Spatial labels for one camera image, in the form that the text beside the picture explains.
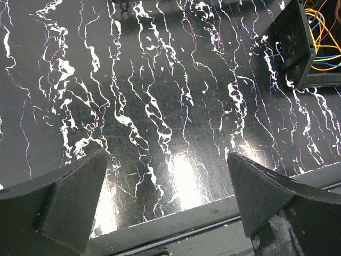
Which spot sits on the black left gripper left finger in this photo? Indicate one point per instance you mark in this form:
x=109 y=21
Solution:
x=53 y=214

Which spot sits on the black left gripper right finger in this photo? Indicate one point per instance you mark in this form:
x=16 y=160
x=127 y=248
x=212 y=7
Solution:
x=282 y=216

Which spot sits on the black bin left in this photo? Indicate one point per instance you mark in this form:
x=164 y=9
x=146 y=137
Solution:
x=291 y=27

